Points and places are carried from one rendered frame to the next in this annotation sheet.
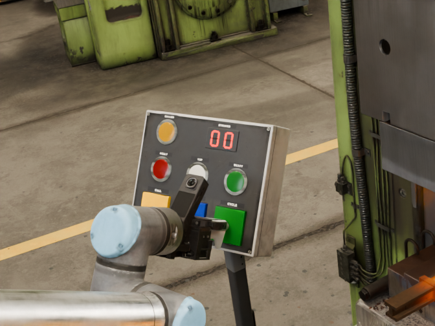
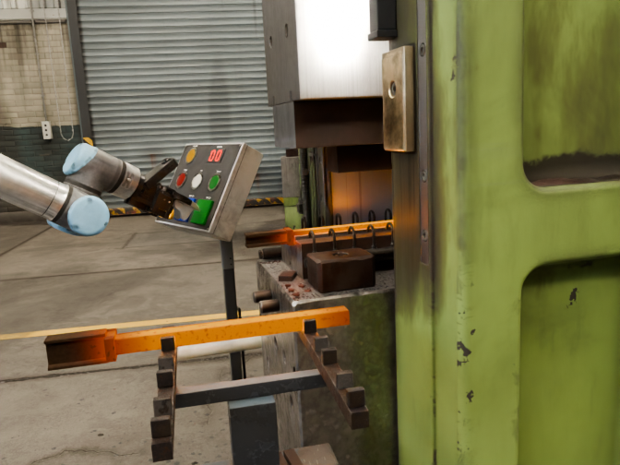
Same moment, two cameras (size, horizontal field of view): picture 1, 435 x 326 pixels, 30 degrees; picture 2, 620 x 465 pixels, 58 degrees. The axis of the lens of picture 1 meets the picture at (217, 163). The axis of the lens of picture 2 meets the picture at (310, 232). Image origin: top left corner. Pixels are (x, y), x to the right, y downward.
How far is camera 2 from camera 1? 92 cm
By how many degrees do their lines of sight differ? 19
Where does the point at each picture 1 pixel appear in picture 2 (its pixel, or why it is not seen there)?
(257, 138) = (233, 151)
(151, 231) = (104, 166)
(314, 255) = not seen: hidden behind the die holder
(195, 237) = (156, 196)
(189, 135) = (201, 156)
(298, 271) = not seen: hidden behind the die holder
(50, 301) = not seen: outside the picture
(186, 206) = (154, 172)
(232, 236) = (200, 218)
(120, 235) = (76, 158)
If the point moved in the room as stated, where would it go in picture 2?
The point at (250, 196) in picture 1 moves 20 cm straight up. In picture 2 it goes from (219, 190) to (212, 120)
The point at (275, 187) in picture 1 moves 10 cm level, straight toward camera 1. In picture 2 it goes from (240, 190) to (226, 195)
